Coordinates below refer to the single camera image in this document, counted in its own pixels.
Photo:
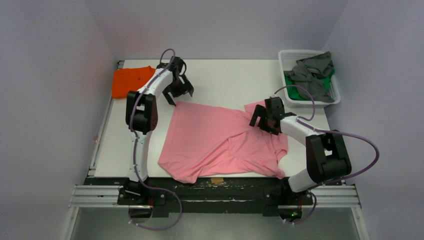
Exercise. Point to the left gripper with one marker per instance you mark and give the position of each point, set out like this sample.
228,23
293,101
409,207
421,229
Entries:
185,87

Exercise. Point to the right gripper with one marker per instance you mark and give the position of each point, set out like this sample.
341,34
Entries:
263,117

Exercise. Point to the pink t shirt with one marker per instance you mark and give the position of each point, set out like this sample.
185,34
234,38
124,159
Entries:
204,140

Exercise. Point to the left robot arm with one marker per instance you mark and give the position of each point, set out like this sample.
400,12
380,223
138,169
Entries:
141,116

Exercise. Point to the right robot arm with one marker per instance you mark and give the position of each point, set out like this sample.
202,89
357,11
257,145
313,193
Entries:
326,153

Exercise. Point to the green t shirt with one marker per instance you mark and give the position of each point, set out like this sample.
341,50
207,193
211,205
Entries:
315,84

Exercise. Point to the folded orange t shirt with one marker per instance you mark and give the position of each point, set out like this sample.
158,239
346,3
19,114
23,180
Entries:
130,79

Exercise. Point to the white plastic basket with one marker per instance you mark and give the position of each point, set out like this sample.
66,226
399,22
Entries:
287,60

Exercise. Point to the grey t shirt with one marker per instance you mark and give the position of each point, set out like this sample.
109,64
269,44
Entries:
320,64

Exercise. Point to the brown tape piece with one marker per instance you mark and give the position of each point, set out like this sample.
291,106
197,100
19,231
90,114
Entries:
217,181

